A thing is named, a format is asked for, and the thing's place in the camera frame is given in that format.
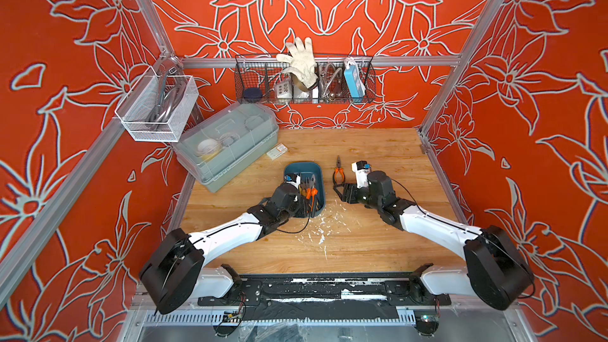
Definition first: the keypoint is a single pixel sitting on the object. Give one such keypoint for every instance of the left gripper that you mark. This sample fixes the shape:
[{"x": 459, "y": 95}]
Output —
[{"x": 302, "y": 205}]

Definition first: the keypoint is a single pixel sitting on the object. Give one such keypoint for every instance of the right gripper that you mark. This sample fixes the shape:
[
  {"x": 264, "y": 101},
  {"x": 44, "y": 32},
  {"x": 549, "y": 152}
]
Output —
[{"x": 347, "y": 188}]

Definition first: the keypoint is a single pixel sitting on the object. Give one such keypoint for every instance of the orange combination pliers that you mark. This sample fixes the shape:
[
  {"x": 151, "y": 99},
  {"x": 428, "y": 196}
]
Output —
[{"x": 311, "y": 196}]

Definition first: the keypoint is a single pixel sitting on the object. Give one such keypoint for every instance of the blue plastic storage box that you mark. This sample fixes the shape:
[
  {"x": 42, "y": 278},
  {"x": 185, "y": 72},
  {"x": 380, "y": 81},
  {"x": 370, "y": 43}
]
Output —
[{"x": 307, "y": 177}]

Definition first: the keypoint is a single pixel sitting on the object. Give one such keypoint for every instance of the small orange needle-nose pliers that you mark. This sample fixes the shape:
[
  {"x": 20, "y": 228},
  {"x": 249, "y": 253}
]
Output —
[{"x": 338, "y": 176}]

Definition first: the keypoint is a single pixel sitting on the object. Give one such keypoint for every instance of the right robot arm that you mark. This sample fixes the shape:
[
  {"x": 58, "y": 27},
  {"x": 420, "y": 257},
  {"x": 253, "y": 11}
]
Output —
[{"x": 493, "y": 270}]

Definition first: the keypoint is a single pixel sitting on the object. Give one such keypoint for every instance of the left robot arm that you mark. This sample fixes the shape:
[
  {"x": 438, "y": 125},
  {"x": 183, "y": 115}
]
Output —
[{"x": 176, "y": 271}]

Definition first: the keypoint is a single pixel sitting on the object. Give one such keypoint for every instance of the small white cardboard box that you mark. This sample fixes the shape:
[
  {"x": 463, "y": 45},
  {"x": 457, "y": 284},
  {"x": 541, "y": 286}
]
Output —
[{"x": 277, "y": 151}]

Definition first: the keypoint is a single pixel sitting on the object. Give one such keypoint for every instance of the translucent lidded storage container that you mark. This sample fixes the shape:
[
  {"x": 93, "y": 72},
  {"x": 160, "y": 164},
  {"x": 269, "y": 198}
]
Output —
[{"x": 221, "y": 147}]

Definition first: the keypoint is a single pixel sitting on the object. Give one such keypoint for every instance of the white power strip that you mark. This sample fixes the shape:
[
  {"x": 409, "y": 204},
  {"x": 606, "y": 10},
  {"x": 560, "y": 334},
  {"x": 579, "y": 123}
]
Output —
[{"x": 284, "y": 90}]

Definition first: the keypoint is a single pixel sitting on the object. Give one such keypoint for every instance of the dark blue round object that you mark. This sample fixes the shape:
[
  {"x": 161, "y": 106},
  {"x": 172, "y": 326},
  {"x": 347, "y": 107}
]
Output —
[{"x": 252, "y": 94}]

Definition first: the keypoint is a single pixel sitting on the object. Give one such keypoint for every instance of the light blue bottle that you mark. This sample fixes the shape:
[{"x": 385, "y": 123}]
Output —
[{"x": 354, "y": 83}]

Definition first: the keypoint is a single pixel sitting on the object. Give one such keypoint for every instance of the white work glove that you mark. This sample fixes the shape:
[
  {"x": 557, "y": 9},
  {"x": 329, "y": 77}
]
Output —
[{"x": 301, "y": 61}]

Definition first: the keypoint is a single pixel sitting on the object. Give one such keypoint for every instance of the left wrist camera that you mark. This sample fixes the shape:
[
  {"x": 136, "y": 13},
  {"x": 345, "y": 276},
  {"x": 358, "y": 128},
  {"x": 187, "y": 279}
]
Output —
[{"x": 293, "y": 179}]

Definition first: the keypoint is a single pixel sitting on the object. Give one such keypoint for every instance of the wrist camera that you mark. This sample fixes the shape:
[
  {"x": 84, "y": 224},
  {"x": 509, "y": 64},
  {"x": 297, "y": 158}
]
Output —
[
  {"x": 293, "y": 179},
  {"x": 361, "y": 169}
]

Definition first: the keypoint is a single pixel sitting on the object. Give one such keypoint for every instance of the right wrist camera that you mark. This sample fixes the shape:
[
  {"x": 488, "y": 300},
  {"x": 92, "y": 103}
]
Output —
[{"x": 361, "y": 169}]

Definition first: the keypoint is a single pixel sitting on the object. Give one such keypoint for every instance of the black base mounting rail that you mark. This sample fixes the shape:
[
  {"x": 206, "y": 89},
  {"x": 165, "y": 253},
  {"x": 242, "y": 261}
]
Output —
[{"x": 329, "y": 296}]

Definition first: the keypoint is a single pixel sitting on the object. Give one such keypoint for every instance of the black wire wall basket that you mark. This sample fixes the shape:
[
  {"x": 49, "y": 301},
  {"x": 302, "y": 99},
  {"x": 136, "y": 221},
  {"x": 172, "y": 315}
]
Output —
[{"x": 327, "y": 79}]

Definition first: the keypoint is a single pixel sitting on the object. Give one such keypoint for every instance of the white wire mesh basket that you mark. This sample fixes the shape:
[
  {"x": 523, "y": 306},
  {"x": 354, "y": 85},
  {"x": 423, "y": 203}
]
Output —
[{"x": 157, "y": 110}]

